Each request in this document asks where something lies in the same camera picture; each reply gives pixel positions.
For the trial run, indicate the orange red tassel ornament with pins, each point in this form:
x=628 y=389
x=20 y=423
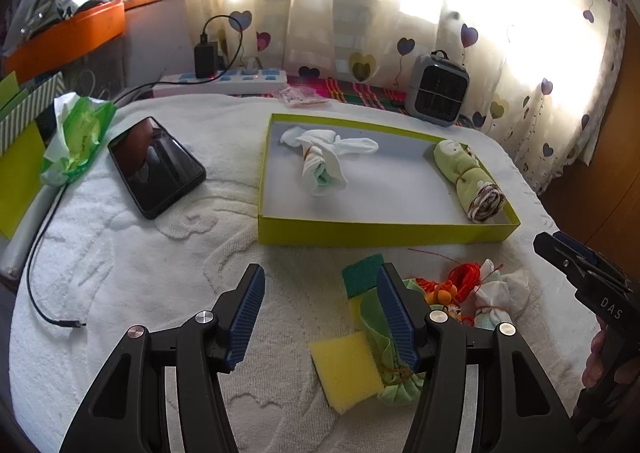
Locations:
x=462 y=281

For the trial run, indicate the green towel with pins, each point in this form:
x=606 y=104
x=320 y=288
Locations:
x=479 y=195

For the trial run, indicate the white towel cover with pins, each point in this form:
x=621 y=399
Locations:
x=102 y=268

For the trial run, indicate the person's right hand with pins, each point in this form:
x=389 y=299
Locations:
x=594 y=369

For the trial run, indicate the plaid colourful cloth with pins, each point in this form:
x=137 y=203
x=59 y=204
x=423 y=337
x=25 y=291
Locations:
x=364 y=95

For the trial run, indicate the striped green gift box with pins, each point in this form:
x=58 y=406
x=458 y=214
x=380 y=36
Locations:
x=22 y=150

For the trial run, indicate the grey portable fan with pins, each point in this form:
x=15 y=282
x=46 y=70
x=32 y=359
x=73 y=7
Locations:
x=436 y=89

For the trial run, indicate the white mint cloth bundle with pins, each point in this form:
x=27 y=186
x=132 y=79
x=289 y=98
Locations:
x=500 y=297

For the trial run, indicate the green tissue pack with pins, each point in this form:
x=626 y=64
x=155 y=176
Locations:
x=81 y=124

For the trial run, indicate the black charger adapter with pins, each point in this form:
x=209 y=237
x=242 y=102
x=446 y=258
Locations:
x=205 y=58

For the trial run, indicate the yellow green sponge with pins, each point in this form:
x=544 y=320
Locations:
x=347 y=370
x=359 y=278

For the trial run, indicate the green cloth bundle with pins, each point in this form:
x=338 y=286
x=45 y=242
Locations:
x=401 y=386

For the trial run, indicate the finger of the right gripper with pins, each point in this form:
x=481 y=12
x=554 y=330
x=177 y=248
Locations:
x=573 y=266
x=593 y=257

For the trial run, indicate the black smartphone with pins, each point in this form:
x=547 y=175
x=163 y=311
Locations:
x=156 y=168

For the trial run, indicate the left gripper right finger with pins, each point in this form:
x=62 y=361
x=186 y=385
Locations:
x=517 y=408

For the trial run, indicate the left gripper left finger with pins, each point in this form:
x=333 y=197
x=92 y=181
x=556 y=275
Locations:
x=124 y=409

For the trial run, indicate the white power strip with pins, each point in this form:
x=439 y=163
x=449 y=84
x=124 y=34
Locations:
x=233 y=82

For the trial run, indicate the yellow-green shallow box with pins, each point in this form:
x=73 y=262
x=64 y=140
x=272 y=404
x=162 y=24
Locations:
x=395 y=197

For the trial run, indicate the orange tray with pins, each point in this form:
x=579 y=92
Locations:
x=67 y=41

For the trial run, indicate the heart pattern curtain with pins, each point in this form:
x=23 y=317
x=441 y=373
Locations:
x=541 y=71

